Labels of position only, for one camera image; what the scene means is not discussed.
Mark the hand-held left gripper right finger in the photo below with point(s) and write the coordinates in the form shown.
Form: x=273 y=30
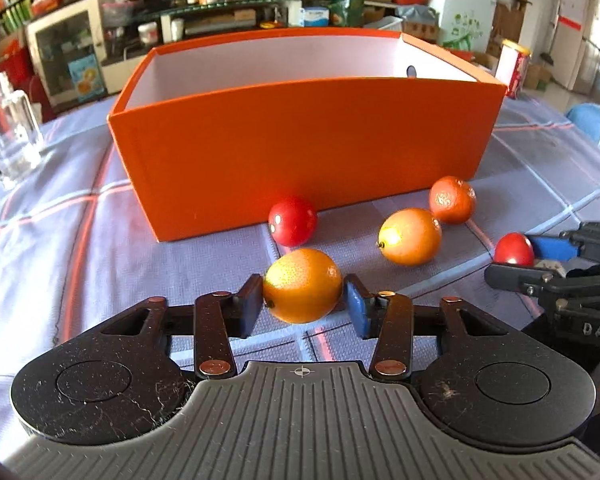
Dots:
x=357 y=307

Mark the yellow scissors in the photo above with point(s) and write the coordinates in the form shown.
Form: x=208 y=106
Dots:
x=269 y=24

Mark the wooden shelf cabinet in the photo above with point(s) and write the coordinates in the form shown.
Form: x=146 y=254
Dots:
x=512 y=22

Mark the white refrigerator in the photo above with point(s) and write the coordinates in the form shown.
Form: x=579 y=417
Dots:
x=587 y=60

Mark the blue white box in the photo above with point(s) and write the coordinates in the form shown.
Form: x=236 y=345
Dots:
x=316 y=16

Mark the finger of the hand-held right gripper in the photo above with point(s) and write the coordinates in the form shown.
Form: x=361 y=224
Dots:
x=515 y=277
x=550 y=247

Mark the red tomato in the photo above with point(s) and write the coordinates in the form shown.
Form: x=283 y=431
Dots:
x=292 y=220
x=512 y=250

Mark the blue plaid tablecloth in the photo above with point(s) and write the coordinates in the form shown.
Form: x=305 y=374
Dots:
x=55 y=260

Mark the white chest freezer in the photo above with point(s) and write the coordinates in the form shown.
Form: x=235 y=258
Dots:
x=467 y=5

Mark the white glass-door cabinet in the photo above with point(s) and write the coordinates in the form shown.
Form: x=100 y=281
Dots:
x=60 y=45

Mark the small dark orange mandarin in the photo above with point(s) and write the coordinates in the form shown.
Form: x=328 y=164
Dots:
x=452 y=200

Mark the green plastic bag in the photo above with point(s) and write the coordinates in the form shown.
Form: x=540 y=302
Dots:
x=347 y=10

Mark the red can yellow lid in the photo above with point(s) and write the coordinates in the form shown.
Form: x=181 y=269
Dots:
x=517 y=72

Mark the orange cardboard box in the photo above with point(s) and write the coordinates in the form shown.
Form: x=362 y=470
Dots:
x=300 y=150

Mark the orange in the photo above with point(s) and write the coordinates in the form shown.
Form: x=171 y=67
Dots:
x=302 y=285
x=410 y=237

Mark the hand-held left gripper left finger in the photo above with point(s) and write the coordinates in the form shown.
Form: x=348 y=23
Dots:
x=250 y=305

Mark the clear glass mug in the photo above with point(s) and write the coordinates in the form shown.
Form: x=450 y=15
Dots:
x=15 y=130

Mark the blue towel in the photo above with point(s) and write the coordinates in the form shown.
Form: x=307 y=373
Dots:
x=597 y=125

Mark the pink plastic basket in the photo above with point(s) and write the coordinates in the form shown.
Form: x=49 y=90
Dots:
x=116 y=14

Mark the white plastic tray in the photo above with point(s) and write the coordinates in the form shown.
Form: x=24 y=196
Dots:
x=385 y=22

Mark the wall calendar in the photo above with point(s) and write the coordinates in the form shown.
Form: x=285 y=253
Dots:
x=572 y=5

